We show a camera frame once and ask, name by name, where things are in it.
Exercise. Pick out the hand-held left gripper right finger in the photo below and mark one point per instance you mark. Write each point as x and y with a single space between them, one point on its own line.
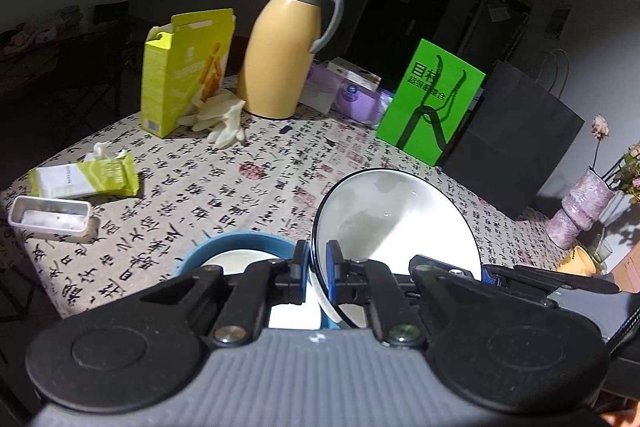
334 277

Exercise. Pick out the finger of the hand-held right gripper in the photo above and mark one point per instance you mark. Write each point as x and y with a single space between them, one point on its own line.
550 282

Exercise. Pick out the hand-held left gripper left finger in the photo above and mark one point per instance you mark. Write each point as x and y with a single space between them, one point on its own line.
301 272

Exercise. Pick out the blue bowl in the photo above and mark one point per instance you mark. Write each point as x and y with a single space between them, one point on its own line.
235 241

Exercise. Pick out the white bowl with black rim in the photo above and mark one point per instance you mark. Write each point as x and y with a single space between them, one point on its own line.
400 227
225 259

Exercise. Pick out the yellow mug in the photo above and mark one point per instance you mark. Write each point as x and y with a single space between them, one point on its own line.
575 262

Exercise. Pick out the pink hard case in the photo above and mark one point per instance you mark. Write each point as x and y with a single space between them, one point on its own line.
627 267

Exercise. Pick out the clear glass cup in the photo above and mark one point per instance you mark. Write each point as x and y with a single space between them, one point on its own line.
600 247

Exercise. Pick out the lilac ceramic vase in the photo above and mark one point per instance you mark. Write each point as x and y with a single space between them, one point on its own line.
580 202

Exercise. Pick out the dark grey paper bag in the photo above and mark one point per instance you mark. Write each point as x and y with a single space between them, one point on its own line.
510 142

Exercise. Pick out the dried pink flowers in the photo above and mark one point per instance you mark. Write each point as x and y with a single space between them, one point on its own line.
600 127

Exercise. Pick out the white rubber gloves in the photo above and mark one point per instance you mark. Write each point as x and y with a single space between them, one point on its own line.
225 117

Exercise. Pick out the purple tissue pack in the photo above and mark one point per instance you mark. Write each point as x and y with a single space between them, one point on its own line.
355 104

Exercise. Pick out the pale lilac tissue pack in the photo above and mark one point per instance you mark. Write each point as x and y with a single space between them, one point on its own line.
320 94

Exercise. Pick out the small white flat box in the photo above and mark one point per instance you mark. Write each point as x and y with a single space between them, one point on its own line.
350 69

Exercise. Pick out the green paper bag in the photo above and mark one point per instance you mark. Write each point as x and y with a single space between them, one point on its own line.
420 82

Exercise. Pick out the green tissue packet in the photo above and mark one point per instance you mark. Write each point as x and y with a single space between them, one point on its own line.
90 177

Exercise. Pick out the yellow-green snack box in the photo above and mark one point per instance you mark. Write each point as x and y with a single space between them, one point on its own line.
165 82

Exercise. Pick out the dark tall cabinet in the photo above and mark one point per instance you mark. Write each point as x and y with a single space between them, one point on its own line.
495 32

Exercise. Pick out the white plastic tray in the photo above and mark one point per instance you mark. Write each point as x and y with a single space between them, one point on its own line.
50 219

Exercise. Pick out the dark door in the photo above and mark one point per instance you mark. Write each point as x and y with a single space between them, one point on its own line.
395 17

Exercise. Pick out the cluttered dark side table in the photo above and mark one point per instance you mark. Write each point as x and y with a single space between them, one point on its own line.
50 37

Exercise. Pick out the wall switch box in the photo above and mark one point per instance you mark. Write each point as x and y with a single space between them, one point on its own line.
559 24

